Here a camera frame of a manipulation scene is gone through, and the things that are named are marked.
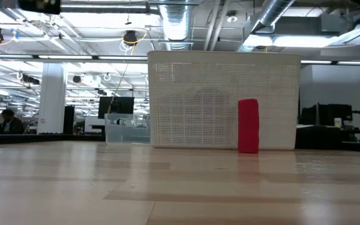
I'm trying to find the black tall cabinet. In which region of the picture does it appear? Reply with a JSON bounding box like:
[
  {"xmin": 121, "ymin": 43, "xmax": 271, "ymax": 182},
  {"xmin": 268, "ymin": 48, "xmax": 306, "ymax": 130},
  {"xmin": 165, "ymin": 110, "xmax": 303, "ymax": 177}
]
[{"xmin": 63, "ymin": 105, "xmax": 76, "ymax": 135}]

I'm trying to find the white perforated plastic basket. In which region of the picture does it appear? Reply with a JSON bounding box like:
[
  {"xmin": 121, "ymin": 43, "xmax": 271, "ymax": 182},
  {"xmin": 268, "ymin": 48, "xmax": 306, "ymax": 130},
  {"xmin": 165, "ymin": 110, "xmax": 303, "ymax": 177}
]
[{"xmin": 147, "ymin": 51, "xmax": 302, "ymax": 151}]

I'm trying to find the round ceiling sprinkler fitting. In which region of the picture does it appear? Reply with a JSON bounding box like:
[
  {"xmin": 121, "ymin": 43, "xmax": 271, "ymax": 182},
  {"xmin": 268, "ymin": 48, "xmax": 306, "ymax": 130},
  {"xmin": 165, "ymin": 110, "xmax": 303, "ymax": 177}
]
[{"xmin": 226, "ymin": 11, "xmax": 239, "ymax": 24}]

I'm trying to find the bright rectangular ceiling light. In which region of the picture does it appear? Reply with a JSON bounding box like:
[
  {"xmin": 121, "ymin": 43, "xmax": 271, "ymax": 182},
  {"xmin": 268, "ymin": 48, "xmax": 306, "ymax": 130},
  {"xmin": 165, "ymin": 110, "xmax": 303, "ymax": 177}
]
[{"xmin": 243, "ymin": 34, "xmax": 339, "ymax": 49}]

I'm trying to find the large silver ribbed air duct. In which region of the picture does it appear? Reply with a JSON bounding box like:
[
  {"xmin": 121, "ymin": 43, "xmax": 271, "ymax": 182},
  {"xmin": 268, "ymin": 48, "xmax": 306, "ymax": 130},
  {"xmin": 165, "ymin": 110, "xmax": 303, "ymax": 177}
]
[{"xmin": 159, "ymin": 0, "xmax": 194, "ymax": 51}]

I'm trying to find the white building column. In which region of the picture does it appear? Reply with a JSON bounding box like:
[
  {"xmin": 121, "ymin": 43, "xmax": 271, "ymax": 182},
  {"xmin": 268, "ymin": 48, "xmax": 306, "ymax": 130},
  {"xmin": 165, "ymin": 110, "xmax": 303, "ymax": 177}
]
[{"xmin": 37, "ymin": 62, "xmax": 68, "ymax": 134}]

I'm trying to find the slim silver spiral air duct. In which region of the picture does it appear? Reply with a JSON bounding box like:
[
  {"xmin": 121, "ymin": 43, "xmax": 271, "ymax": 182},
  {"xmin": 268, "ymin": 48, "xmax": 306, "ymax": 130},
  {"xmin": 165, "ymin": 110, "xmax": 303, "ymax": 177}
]
[{"xmin": 238, "ymin": 0, "xmax": 296, "ymax": 53}]

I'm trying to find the clear plastic bin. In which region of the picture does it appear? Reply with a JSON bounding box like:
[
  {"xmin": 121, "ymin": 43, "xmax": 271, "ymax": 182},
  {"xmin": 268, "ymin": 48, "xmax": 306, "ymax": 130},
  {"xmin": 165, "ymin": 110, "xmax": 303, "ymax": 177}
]
[{"xmin": 104, "ymin": 113, "xmax": 151, "ymax": 145}]

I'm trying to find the black desk with monitors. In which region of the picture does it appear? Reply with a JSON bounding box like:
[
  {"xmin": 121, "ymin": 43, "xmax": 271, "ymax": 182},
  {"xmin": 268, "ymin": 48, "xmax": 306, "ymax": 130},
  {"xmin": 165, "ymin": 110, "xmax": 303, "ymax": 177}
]
[{"xmin": 295, "ymin": 102, "xmax": 360, "ymax": 150}]

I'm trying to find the black framed ceiling light strip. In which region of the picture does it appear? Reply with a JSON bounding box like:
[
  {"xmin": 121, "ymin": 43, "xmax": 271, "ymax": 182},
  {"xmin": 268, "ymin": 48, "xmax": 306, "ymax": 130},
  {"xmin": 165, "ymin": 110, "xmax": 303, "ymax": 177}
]
[{"xmin": 0, "ymin": 54, "xmax": 149, "ymax": 61}]

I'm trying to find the red upright medicine box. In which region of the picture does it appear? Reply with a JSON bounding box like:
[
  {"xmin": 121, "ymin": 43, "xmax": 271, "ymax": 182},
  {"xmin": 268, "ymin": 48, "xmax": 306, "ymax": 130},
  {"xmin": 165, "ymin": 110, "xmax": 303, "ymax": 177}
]
[{"xmin": 237, "ymin": 99, "xmax": 260, "ymax": 154}]

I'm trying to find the black computer monitor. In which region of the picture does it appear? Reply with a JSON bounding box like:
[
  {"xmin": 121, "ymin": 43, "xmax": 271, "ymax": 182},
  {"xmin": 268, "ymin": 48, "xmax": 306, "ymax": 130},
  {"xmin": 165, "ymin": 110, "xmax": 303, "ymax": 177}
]
[{"xmin": 97, "ymin": 96, "xmax": 135, "ymax": 119}]

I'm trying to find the long black low barrier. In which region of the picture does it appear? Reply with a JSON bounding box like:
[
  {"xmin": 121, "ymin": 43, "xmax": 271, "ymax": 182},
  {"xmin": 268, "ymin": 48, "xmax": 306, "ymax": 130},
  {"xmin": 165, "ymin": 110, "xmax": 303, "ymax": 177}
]
[{"xmin": 0, "ymin": 133, "xmax": 106, "ymax": 146}]

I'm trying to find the seated person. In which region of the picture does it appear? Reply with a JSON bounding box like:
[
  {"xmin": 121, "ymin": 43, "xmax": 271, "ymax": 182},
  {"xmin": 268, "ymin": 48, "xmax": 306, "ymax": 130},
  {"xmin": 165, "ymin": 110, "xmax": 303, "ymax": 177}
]
[{"xmin": 1, "ymin": 109, "xmax": 25, "ymax": 135}]

